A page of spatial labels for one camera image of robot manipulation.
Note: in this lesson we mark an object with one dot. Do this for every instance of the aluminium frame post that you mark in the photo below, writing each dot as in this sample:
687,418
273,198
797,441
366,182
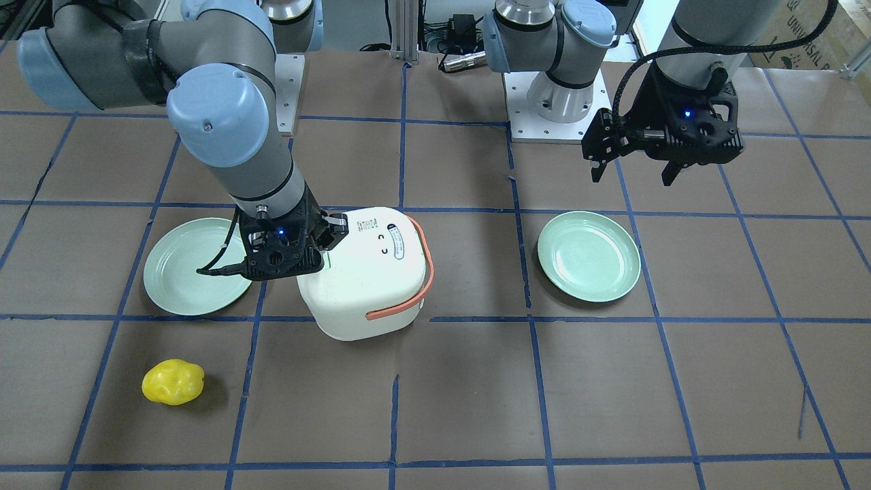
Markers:
405,30

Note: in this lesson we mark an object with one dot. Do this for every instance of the green plate centre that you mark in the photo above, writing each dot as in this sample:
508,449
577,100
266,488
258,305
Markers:
589,256

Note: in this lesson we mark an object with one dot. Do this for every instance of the black power adapter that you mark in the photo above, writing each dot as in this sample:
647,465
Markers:
461,28

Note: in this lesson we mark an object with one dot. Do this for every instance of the yellow lemon toy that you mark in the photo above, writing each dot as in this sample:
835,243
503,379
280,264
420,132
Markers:
173,382

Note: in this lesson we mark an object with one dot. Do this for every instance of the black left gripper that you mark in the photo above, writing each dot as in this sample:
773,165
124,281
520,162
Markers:
646,103

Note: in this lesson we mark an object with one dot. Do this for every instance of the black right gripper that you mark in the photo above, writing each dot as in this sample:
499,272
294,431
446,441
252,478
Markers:
314,219

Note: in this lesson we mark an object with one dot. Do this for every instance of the white rice cooker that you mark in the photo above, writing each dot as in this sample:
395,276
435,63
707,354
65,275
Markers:
375,280

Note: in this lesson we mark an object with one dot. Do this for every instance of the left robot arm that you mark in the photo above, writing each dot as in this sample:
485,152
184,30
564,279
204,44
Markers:
568,40

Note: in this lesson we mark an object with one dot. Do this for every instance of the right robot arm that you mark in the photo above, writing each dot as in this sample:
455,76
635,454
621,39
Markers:
214,72

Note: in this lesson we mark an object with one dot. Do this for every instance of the green plate near lemon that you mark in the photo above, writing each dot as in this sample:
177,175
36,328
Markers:
170,274

